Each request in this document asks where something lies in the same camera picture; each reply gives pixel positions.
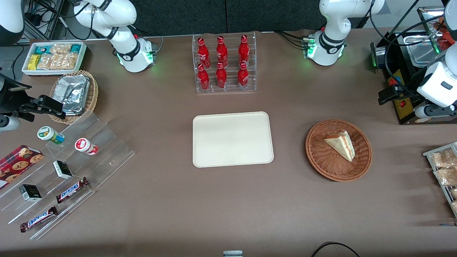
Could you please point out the clear snack bag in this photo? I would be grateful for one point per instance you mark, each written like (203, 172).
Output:
(442, 159)
(446, 176)

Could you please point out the red cookie box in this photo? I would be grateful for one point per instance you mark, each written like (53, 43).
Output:
(18, 165)

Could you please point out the small black box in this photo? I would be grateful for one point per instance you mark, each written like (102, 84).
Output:
(30, 193)
(63, 170)

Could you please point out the yellow snack packet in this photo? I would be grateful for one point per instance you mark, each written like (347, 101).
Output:
(33, 62)

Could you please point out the aluminium frame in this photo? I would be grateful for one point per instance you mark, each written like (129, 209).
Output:
(43, 21)

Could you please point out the red lid cup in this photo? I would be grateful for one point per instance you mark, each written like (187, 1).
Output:
(85, 146)

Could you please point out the triangle sandwich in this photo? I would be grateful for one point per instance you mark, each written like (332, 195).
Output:
(342, 144)

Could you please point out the silver foil packet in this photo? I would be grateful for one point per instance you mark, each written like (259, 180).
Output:
(73, 93)

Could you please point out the clear acrylic step display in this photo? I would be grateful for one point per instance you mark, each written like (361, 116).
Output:
(107, 150)

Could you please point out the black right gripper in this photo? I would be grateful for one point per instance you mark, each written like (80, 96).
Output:
(10, 101)

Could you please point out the cream plastic tray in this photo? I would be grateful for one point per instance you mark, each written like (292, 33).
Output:
(232, 141)

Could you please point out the green lid cup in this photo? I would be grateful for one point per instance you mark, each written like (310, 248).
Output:
(50, 135)

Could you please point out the clear cracker bag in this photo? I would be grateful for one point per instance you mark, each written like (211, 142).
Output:
(60, 49)
(57, 61)

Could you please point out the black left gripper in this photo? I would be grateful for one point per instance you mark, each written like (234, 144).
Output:
(405, 90)

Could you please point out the red cola bottle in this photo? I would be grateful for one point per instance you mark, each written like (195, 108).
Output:
(244, 51)
(203, 53)
(221, 53)
(221, 79)
(203, 80)
(243, 79)

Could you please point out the teal snack packet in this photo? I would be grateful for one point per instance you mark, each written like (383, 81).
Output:
(75, 48)
(42, 49)

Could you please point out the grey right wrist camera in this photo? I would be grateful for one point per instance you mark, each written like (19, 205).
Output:
(9, 123)

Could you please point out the snickers bar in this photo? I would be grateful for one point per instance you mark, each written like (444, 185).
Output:
(71, 190)
(38, 219)

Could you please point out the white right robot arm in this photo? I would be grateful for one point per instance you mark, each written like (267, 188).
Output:
(125, 39)

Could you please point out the steel pan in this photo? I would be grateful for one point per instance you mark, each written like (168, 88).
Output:
(423, 53)

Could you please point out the light wicker basket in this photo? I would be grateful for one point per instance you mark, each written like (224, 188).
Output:
(93, 93)

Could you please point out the black counter appliance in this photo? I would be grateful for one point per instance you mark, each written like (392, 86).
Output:
(403, 110)

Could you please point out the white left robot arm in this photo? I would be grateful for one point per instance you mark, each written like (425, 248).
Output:
(332, 21)

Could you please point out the brown wicker basket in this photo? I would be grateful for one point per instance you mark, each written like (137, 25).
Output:
(321, 157)

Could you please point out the clear acrylic bottle rack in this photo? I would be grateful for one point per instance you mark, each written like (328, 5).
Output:
(232, 76)

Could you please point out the grey device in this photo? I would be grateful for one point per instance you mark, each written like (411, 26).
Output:
(232, 253)

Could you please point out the white plastic snack bin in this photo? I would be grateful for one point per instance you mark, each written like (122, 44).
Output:
(25, 71)

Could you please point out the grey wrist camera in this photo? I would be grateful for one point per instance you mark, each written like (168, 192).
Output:
(9, 123)
(424, 111)

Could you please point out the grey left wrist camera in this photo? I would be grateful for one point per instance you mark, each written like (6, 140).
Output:
(424, 111)

